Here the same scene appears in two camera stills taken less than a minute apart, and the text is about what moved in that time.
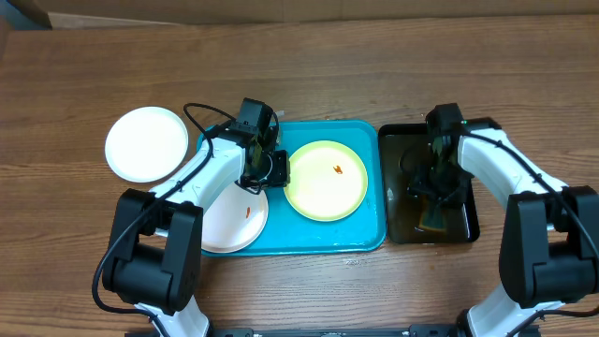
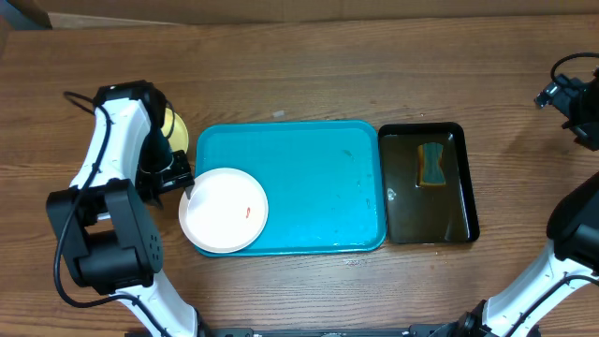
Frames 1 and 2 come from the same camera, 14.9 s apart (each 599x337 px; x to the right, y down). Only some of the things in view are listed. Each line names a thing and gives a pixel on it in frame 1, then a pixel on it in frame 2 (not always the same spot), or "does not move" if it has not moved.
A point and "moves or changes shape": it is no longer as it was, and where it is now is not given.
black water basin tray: [412, 219] does not move
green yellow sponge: [432, 217] moves or changes shape
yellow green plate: [328, 181] to [179, 139]
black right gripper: [427, 187] to [562, 97]
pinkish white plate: [233, 219] does not move
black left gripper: [281, 179] to [183, 178]
